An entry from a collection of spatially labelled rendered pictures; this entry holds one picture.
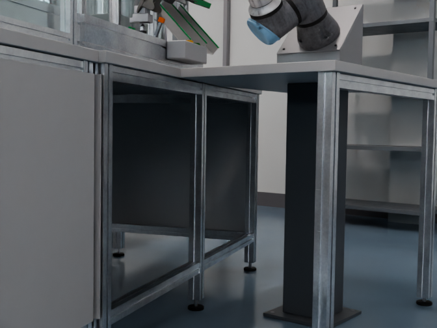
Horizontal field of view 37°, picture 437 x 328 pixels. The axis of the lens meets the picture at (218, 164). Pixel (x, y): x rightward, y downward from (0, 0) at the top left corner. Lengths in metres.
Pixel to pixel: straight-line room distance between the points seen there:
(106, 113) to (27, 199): 0.37
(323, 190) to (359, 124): 3.40
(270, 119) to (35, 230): 4.31
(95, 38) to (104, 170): 0.37
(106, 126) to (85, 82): 0.14
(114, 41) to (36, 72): 0.48
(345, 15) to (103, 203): 1.17
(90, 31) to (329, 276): 0.94
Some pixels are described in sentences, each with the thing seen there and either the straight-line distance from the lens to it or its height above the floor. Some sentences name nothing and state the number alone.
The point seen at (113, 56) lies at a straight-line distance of 1.72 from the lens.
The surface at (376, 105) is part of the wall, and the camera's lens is 5.18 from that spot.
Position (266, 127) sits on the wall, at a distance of 5.66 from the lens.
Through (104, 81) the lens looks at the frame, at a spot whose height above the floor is 0.78.
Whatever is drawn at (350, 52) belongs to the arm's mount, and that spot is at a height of 0.94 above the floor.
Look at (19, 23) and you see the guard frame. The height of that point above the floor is 0.88.
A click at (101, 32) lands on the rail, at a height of 0.92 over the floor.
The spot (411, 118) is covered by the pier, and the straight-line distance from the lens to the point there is 4.90.
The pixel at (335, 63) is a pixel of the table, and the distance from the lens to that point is 1.82.
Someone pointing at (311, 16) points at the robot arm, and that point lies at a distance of 2.26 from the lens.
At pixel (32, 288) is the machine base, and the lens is 1.50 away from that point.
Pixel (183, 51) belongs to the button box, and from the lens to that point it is 2.21.
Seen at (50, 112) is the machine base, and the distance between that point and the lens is 1.51.
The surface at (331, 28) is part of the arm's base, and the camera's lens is 2.31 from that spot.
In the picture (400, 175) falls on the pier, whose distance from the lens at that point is 4.94.
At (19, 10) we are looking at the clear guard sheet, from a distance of 1.50.
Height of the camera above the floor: 0.67
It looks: 3 degrees down
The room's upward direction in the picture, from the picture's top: 1 degrees clockwise
